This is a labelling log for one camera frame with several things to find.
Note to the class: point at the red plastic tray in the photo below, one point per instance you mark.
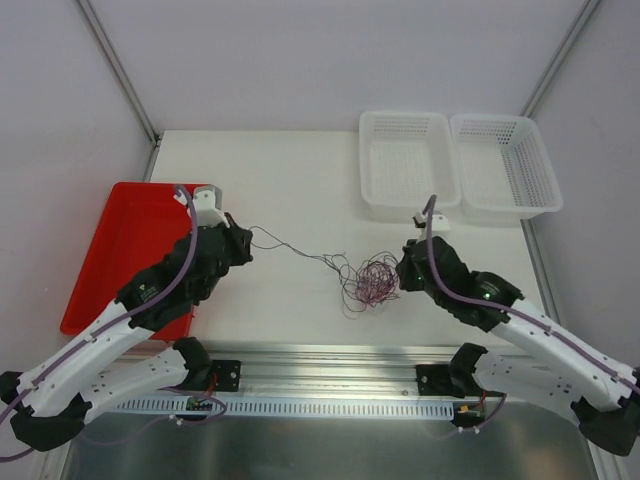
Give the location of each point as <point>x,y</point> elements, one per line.
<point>140,224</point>

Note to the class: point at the left white plastic basket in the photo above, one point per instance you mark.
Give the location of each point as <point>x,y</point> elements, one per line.
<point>404,157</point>

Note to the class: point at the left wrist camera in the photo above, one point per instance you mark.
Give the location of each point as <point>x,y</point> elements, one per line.
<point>202,206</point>

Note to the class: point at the right aluminium frame post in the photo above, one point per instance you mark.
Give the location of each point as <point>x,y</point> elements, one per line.
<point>561,55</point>

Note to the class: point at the white slotted cable duct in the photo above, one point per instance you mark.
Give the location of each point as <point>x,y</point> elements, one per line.
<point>290,407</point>

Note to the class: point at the right white plastic basket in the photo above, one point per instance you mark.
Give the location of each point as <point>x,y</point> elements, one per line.
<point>505,170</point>

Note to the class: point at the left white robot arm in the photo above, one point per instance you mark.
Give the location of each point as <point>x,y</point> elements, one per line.
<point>51,404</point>

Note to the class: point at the left aluminium frame post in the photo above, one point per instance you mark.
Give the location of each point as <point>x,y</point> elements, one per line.
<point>97,30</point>

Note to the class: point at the aluminium frame post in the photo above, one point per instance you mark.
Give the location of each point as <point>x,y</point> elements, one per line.
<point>97,30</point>
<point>561,55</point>

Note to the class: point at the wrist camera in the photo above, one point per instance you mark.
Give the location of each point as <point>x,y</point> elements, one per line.
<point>439,223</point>
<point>202,206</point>

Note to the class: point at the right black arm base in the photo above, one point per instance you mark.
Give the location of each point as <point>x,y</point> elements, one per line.
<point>434,380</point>

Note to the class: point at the white plastic basket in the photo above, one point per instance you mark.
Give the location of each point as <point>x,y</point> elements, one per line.
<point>505,170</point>
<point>404,157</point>

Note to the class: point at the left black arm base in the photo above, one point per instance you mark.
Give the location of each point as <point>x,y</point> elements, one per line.
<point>225,375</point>

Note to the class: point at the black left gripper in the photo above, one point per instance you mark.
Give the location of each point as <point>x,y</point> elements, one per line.
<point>238,240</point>

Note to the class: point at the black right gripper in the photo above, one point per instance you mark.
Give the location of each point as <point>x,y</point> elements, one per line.
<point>411,270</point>

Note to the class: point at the aluminium table rail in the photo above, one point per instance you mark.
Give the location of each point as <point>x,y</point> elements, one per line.
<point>328,371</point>

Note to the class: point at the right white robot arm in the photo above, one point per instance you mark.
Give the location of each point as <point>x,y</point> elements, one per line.
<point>571,379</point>

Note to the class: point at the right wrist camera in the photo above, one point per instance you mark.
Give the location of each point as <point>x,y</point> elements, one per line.
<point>439,223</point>

